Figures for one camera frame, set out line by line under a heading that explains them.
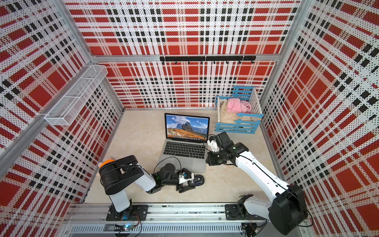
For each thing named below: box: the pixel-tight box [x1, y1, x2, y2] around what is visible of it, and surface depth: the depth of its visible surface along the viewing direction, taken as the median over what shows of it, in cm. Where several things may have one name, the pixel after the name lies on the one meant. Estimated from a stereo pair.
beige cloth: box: [219, 98, 253, 124], surface depth 109 cm
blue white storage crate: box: [214, 85, 265, 134], surface depth 109 cm
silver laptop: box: [157, 113, 210, 174], surface depth 98 cm
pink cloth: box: [226, 98, 253, 114], surface depth 107 cm
